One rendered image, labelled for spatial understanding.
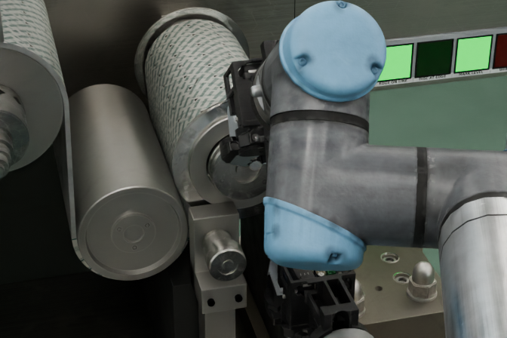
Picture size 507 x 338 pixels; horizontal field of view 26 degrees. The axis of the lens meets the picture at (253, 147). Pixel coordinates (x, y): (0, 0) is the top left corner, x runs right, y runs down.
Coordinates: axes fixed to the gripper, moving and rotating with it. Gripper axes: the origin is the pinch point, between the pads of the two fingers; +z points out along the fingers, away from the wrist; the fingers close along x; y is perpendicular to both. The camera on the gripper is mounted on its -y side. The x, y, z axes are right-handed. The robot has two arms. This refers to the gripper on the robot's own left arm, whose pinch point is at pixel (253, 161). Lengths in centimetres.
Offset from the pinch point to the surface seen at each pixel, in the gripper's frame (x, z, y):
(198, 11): -0.4, 19.4, 22.5
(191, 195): 5.9, 6.5, -1.8
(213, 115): 3.3, 0.6, 5.3
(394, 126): -109, 255, 46
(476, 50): -42, 33, 17
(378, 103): -109, 269, 58
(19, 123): 22.9, -6.0, 5.4
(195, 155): 5.4, 2.8, 1.9
